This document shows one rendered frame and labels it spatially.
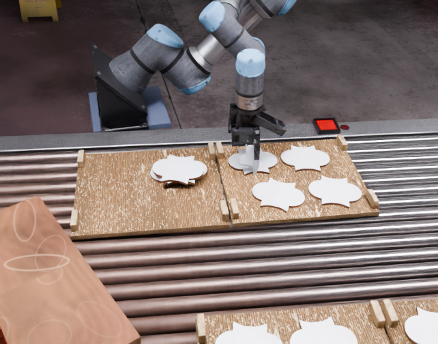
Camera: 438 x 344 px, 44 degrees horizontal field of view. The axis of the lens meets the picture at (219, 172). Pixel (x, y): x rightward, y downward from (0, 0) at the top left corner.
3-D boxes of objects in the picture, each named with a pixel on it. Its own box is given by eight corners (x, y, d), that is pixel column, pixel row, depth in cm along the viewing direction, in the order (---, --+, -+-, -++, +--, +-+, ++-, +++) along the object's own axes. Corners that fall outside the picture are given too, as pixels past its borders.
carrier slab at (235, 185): (214, 150, 172) (214, 146, 171) (339, 142, 178) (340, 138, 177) (232, 227, 145) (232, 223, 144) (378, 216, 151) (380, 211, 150)
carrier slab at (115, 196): (80, 158, 167) (79, 154, 166) (213, 151, 172) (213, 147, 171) (71, 240, 140) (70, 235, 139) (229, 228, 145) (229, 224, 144)
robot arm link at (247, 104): (259, 83, 153) (266, 98, 147) (258, 97, 156) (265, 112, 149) (233, 84, 152) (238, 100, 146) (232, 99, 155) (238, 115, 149)
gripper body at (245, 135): (228, 134, 162) (228, 99, 155) (256, 132, 163) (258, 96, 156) (232, 149, 156) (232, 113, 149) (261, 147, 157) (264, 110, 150)
